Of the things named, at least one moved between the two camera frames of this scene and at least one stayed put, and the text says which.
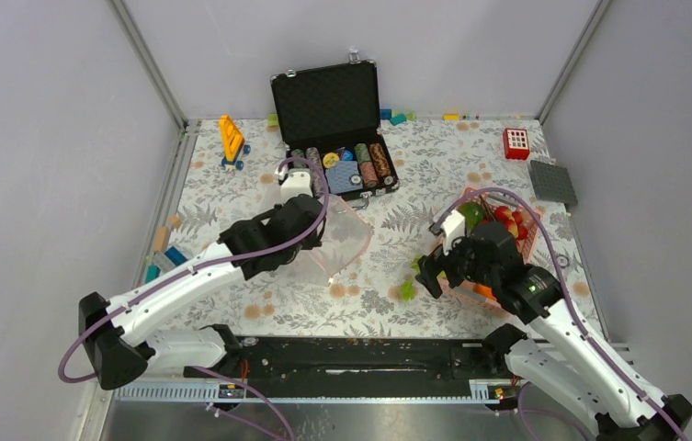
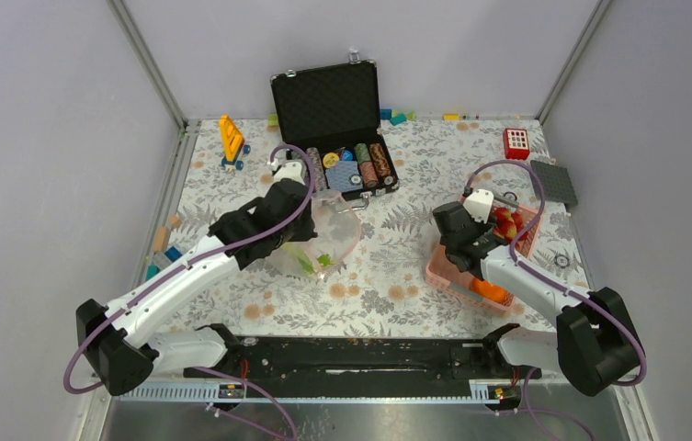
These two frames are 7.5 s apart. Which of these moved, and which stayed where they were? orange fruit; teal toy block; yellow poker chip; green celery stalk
Moved: green celery stalk
Stayed: orange fruit; teal toy block; yellow poker chip
